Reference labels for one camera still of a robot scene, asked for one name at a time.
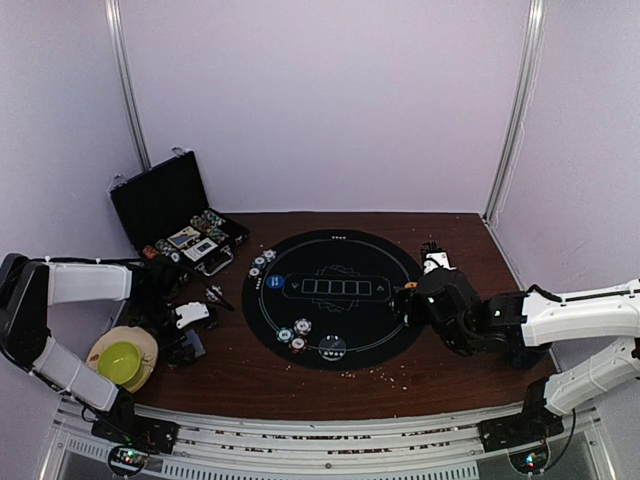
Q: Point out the blue ten chip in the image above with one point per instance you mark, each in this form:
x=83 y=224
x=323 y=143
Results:
x=269 y=255

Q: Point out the black poker chip case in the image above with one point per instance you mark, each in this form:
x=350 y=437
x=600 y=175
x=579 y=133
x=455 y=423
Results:
x=158 y=203

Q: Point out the ace card deck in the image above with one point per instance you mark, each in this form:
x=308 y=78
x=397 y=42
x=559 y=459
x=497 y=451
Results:
x=184 y=238

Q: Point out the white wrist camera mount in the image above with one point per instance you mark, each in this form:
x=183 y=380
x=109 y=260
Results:
x=189 y=313
x=433 y=256

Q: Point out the round black poker mat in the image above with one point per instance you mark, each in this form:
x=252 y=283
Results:
x=343 y=282

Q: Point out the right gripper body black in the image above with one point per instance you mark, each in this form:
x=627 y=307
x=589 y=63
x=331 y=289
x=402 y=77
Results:
x=414 y=316

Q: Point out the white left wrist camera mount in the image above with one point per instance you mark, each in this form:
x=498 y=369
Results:
x=189 y=313

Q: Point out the clear dealer button disc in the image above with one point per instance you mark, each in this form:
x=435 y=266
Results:
x=332 y=348

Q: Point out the aluminium frame post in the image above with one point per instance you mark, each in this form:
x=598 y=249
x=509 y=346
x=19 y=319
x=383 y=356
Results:
x=524 y=88
x=117 y=38

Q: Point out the blue small blind button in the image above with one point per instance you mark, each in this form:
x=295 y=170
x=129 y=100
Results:
x=275 y=282

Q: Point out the dark blue mug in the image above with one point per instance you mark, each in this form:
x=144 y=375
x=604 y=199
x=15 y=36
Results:
x=525 y=358

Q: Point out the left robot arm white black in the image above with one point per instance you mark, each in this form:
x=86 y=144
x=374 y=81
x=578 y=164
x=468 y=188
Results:
x=194 y=389

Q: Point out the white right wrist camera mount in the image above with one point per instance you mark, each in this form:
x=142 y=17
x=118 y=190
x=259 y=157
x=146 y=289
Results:
x=433 y=256

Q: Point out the chrome case handle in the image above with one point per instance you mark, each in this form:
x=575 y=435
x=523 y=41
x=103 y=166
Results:
x=216 y=263

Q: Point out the beige plate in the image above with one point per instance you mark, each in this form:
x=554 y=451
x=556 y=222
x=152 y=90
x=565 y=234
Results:
x=136 y=335

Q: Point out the green plastic bowl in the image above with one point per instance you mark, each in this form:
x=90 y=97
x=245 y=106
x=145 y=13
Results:
x=120 y=362

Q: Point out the aluminium front rail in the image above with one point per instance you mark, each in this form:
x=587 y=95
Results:
x=444 y=446

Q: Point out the left aluminium frame post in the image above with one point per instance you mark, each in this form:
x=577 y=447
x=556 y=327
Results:
x=117 y=38

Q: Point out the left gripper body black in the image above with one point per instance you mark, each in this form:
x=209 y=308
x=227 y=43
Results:
x=154 y=313

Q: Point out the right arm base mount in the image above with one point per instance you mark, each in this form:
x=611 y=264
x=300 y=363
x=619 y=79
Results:
x=524 y=436

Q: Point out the white blue chip stack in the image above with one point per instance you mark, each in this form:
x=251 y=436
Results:
x=302 y=326

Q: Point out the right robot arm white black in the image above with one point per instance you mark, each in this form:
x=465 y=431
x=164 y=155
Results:
x=524 y=324

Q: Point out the right aluminium frame post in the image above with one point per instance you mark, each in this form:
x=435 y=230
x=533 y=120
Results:
x=524 y=88

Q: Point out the playing card deck box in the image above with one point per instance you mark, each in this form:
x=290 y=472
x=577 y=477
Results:
x=200 y=250

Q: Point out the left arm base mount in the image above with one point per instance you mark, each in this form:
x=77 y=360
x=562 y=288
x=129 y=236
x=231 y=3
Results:
x=136 y=438

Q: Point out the orange chip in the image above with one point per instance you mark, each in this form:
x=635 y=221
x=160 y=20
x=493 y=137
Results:
x=298 y=345

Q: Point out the green fifty chip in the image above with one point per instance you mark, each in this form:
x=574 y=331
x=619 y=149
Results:
x=285 y=335

